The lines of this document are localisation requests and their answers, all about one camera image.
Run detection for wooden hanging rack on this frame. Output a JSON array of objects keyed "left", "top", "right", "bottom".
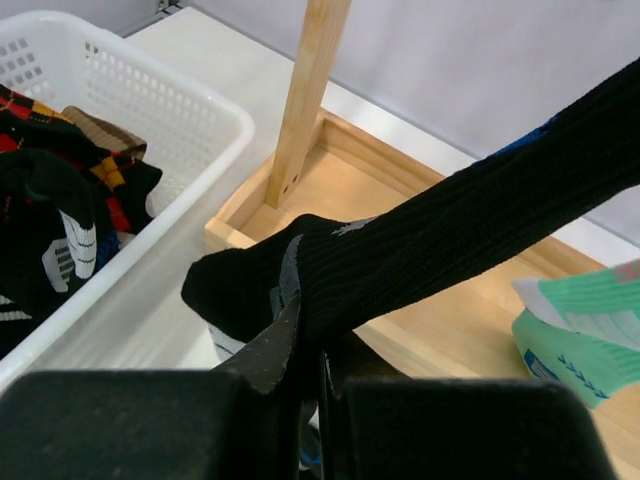
[{"left": 202, "top": 0, "right": 640, "bottom": 480}]

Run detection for white plastic basket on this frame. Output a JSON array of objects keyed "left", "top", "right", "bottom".
[{"left": 1, "top": 11, "right": 255, "bottom": 386}]

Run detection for black blue sock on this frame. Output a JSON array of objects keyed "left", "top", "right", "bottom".
[{"left": 180, "top": 54, "right": 640, "bottom": 471}]

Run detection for black orange argyle sock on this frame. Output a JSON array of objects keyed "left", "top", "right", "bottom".
[{"left": 1, "top": 86, "right": 162, "bottom": 234}]

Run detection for teal white sock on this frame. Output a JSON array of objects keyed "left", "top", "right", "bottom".
[{"left": 511, "top": 260, "right": 639, "bottom": 408}]

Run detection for brown sock in basket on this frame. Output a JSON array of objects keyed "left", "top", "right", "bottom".
[{"left": 62, "top": 106, "right": 147, "bottom": 160}]

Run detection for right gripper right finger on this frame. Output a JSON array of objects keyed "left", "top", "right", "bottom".
[{"left": 320, "top": 352, "right": 616, "bottom": 479}]

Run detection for black white sock in basket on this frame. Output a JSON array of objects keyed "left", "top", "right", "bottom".
[{"left": 1, "top": 148, "right": 119, "bottom": 355}]

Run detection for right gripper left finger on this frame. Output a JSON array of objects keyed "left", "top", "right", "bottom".
[{"left": 1, "top": 299, "right": 301, "bottom": 479}]

